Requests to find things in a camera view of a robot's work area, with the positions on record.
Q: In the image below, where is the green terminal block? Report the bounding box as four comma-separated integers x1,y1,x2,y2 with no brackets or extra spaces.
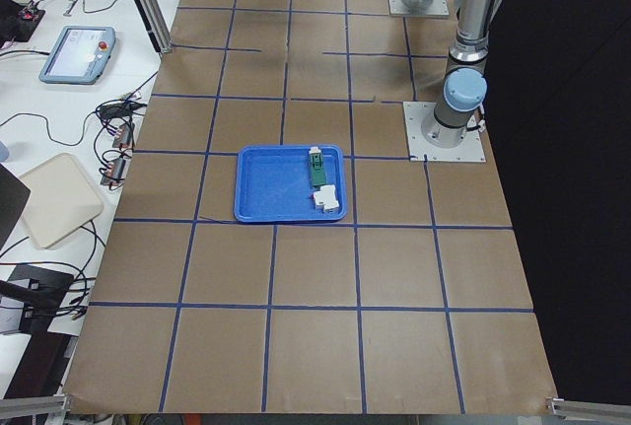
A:
309,146,326,188

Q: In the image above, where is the beige plastic tray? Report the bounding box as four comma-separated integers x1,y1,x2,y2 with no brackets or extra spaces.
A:
19,153,104,248

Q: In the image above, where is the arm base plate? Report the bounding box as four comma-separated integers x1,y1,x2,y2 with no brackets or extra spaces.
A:
387,0,450,19
403,102,486,164

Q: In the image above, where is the white circuit breaker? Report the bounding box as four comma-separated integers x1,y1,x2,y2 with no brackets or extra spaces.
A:
312,184,340,213

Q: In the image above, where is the blue plastic tray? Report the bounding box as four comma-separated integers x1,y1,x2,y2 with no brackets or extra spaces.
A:
234,144,349,224

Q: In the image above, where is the teach pendant near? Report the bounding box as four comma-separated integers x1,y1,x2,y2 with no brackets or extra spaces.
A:
38,26,116,85

